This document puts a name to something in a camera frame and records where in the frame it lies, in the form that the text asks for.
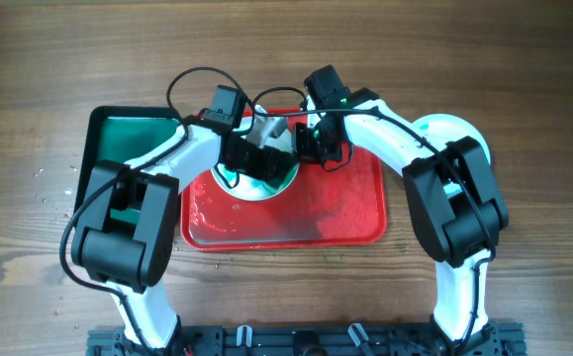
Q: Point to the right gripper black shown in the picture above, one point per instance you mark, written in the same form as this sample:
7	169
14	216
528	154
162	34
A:
303	155

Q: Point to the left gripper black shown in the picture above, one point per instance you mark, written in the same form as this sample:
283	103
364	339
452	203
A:
261	171

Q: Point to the white plate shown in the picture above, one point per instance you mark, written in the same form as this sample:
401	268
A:
248	189
439	130

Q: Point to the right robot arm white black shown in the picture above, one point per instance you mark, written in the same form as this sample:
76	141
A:
456	207

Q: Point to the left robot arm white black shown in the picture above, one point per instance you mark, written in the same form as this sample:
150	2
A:
133	172

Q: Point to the red plastic tray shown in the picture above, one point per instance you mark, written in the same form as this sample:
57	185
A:
318	208

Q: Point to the black tray green water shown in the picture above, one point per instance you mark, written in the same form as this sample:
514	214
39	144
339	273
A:
121	133

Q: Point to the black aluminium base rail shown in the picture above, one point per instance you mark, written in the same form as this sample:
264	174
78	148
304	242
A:
495	338

